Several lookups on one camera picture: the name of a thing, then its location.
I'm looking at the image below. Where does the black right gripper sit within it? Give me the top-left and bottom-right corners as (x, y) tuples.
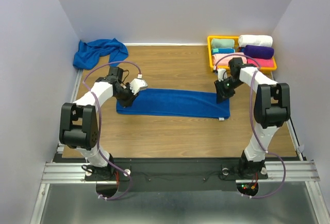
(214, 77), (244, 104)

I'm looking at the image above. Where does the blue microfibre towel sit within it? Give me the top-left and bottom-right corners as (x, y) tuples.
(116, 89), (230, 119)

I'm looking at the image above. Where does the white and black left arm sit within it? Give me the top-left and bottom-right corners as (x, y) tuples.
(59, 66), (147, 180)

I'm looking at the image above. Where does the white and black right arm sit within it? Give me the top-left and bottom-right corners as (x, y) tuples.
(213, 53), (291, 178)

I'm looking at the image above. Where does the rolled light pink towel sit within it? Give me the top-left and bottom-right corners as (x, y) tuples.
(211, 53), (248, 67)

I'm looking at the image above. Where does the rolled teal towel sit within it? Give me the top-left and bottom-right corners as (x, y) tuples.
(211, 48), (235, 55)

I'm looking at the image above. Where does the crumpled blue towel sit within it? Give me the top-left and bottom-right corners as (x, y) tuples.
(73, 38), (129, 70)

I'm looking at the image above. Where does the rolled mint green towel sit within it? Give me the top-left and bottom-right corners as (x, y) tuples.
(210, 38), (235, 48)

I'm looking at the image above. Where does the rolled hot pink towel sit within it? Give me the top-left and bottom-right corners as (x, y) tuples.
(247, 58), (274, 68)

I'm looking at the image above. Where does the rolled purple towel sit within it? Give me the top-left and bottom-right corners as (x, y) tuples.
(243, 45), (274, 59)

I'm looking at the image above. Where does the yellow plastic tray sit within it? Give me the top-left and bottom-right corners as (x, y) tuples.
(207, 36), (277, 74)

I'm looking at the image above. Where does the rolled white towel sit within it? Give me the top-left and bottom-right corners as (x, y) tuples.
(238, 35), (273, 47)

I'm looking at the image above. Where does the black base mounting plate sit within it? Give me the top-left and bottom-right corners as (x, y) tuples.
(82, 158), (268, 195)

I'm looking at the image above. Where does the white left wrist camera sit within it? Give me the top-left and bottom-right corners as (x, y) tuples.
(129, 78), (148, 95)

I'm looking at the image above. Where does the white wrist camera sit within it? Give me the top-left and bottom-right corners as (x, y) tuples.
(217, 68), (227, 81)
(129, 78), (148, 95)

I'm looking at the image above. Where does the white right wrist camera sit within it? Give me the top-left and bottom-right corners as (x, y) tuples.
(217, 68), (227, 81)

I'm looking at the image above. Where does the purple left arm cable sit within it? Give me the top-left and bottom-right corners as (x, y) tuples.
(82, 60), (134, 201)

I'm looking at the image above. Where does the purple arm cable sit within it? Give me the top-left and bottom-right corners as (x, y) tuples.
(213, 53), (287, 199)
(82, 60), (134, 201)

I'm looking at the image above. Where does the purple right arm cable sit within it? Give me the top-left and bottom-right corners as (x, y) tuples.
(213, 53), (287, 199)

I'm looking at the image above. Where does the aluminium table frame rail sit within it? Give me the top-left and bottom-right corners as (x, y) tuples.
(29, 69), (330, 224)

